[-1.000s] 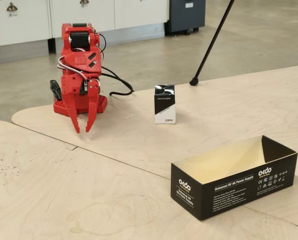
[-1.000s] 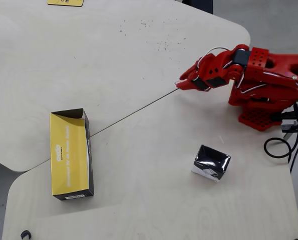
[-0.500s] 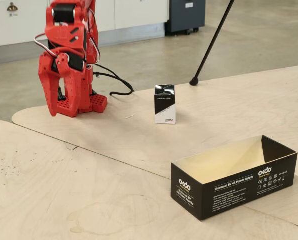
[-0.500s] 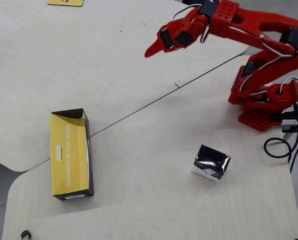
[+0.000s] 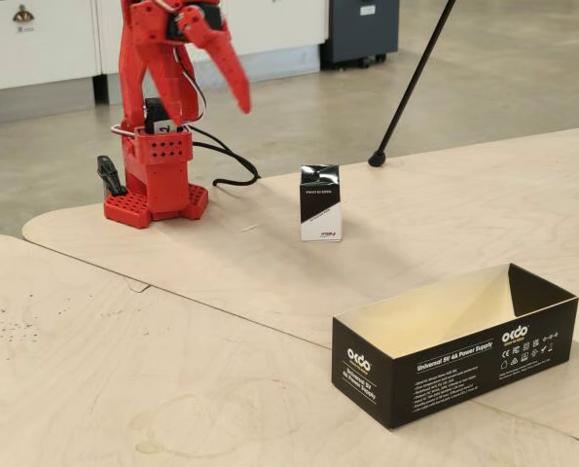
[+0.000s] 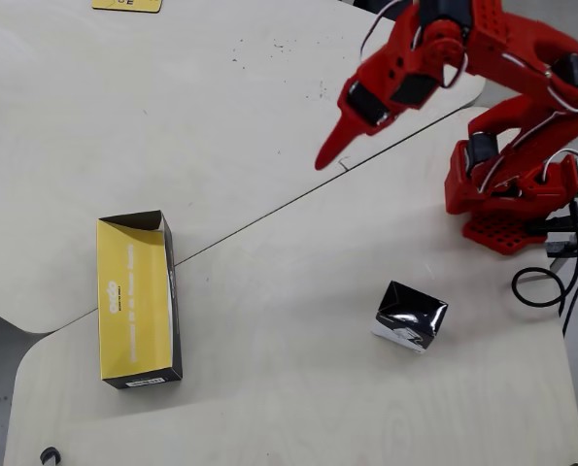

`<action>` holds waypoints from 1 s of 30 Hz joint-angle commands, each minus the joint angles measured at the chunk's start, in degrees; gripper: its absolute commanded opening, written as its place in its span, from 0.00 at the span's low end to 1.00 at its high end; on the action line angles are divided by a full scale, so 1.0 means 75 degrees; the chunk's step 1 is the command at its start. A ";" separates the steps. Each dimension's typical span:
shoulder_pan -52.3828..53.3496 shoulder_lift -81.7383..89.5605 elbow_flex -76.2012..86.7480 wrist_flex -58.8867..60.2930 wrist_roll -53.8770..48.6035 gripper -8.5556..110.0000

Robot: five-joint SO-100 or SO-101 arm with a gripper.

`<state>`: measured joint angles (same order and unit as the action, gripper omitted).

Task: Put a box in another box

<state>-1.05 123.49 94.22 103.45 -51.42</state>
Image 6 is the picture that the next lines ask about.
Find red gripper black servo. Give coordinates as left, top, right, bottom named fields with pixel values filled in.
left=314, top=72, right=399, bottom=172

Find small black white box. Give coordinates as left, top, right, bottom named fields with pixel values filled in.
left=370, top=280, right=449, bottom=354

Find red perforated robot base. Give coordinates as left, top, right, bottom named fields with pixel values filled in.
left=462, top=208, right=548, bottom=256

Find open yellow black cardboard box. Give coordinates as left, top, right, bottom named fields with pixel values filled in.
left=96, top=209, right=184, bottom=390

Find black table clamp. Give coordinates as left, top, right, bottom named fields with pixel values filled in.
left=543, top=213, right=578, bottom=273

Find yellow card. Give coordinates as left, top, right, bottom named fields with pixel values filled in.
left=91, top=0, right=163, bottom=15

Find black looped cable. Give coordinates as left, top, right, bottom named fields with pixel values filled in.
left=511, top=193, right=578, bottom=310

